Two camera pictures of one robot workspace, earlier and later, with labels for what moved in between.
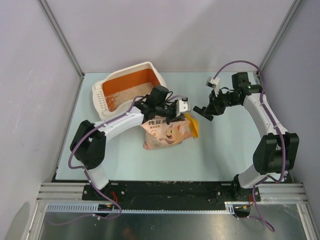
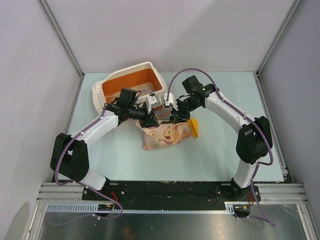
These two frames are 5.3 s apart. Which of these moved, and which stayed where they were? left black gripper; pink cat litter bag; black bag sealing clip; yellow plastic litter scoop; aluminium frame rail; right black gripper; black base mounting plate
Moved: right black gripper; left black gripper; black bag sealing clip
Stayed: black base mounting plate; pink cat litter bag; yellow plastic litter scoop; aluminium frame rail
